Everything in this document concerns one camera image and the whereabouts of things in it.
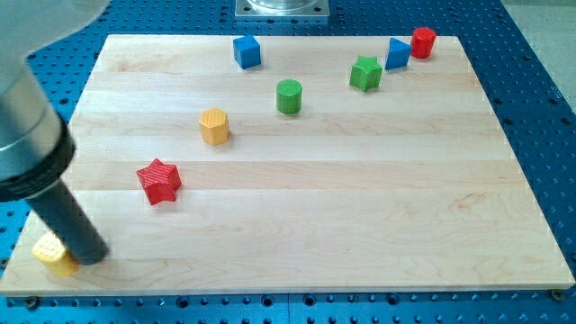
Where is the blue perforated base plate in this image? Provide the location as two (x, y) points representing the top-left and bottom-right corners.
(1, 0), (575, 323)

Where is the red star block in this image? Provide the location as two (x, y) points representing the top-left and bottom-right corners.
(136, 158), (182, 205)

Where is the blue triangle block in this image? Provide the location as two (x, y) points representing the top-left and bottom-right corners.
(384, 38), (412, 70)

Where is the red cylinder block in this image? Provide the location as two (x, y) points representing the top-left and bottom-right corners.
(410, 27), (437, 59)

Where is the yellow hexagon block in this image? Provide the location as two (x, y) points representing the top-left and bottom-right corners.
(199, 108), (230, 146)

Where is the black collar tool mount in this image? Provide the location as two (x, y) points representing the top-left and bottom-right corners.
(1, 117), (76, 203)

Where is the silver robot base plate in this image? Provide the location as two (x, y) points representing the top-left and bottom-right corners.
(234, 0), (330, 21)

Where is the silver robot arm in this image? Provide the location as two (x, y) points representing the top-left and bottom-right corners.
(1, 0), (108, 265)

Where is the green star block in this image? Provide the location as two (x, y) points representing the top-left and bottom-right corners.
(349, 56), (383, 92)

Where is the yellow heart block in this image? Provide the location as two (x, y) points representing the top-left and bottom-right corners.
(31, 232), (79, 276)

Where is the green cylinder block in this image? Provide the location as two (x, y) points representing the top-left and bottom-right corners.
(276, 79), (302, 114)

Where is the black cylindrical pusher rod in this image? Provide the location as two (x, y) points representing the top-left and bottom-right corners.
(26, 180), (109, 266)

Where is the blue cube block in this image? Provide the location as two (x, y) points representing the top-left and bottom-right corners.
(232, 35), (261, 69)

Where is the light wooden board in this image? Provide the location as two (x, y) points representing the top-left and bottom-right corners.
(1, 34), (574, 296)

